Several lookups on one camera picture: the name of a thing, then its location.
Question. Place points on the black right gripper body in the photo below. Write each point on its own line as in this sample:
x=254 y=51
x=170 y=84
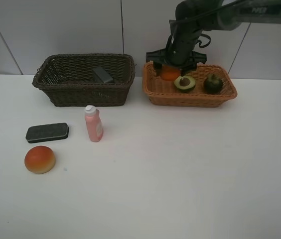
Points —
x=179 y=49

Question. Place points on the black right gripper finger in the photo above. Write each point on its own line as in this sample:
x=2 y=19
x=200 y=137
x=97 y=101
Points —
x=158 y=68
x=188 y=68

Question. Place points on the half avocado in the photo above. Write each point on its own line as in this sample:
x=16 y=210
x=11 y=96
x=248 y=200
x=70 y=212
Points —
x=185 y=83

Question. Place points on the orange mandarin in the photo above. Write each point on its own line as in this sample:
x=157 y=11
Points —
x=169 y=73

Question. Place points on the dark mangosteen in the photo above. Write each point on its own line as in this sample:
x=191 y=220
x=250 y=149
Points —
x=213 y=84

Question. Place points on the dark square bottle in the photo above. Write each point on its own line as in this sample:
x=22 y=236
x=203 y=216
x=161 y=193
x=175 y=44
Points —
x=101 y=76

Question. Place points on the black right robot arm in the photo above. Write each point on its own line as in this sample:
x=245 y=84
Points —
x=194 y=17

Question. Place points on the orange wicker basket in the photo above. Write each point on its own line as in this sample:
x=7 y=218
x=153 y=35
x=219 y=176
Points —
x=165 y=93

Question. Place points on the pink squeeze bottle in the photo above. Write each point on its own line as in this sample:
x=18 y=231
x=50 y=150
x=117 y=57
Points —
x=93 y=123

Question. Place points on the dark brown wicker basket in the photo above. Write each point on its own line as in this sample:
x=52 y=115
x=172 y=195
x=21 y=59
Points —
x=68 y=81

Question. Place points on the black whiteboard eraser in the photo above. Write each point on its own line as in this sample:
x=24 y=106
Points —
x=47 y=132

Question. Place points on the round bread bun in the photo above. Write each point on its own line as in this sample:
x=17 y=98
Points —
x=40 y=159

